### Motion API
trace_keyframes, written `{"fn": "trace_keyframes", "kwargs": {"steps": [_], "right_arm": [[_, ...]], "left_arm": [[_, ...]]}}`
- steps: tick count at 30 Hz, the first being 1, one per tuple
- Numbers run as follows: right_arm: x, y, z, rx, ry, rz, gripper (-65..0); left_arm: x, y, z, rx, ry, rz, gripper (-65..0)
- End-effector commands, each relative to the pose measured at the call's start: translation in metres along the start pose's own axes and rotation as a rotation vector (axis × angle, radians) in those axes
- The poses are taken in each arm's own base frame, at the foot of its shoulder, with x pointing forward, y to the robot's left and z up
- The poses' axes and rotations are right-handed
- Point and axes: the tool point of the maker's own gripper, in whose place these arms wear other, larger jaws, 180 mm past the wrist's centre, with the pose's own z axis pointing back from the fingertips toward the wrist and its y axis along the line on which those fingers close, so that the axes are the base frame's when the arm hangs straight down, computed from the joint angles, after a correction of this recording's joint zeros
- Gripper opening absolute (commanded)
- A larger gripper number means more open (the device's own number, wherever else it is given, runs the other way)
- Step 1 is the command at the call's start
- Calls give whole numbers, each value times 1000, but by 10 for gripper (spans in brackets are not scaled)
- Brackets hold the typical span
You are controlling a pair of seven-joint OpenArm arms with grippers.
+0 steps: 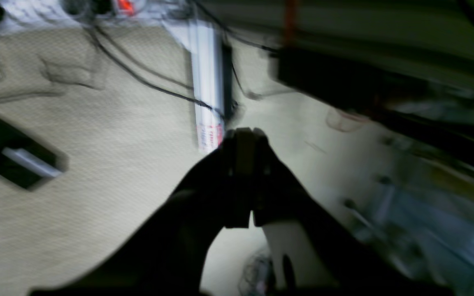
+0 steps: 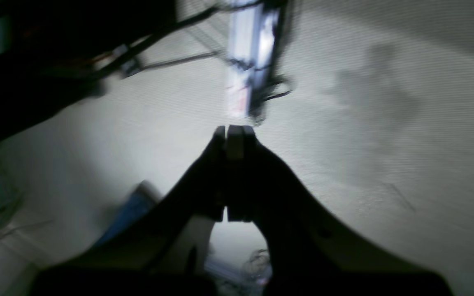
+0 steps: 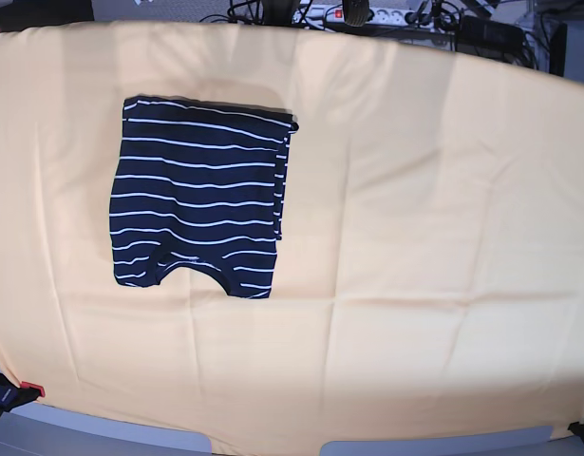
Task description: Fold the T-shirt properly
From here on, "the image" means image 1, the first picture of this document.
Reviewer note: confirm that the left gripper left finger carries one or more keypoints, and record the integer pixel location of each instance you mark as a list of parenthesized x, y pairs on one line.
[(166, 255)]

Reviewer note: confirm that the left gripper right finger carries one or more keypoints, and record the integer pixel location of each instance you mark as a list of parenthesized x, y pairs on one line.
[(313, 254)]

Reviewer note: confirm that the white power strip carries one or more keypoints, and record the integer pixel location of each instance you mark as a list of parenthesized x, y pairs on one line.
[(49, 14)]

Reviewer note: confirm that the black floor bracket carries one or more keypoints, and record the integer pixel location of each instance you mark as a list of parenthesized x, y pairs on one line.
[(27, 162)]

